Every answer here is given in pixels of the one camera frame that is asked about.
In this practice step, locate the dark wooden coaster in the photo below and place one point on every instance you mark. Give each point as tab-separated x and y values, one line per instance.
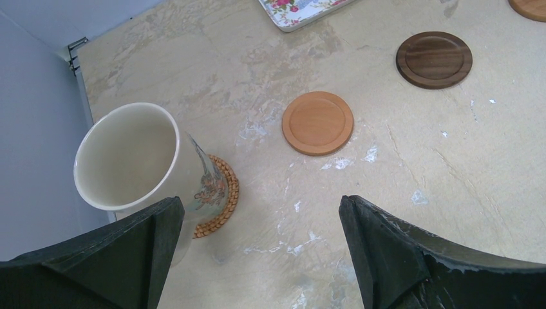
434	60

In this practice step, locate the light wooden coaster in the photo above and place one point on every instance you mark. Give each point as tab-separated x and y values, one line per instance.
317	123

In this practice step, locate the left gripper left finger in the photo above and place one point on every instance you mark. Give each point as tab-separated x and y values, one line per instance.
120	265

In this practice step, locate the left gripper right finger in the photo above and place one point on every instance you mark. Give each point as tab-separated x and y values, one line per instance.
400	265

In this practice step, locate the floral tray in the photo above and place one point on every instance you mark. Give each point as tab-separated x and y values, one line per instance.
290	15

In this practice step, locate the orange coaster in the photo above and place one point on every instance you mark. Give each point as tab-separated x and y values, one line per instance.
530	9

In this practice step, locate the beige mug with pattern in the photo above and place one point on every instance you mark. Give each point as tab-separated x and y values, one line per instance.
137	155

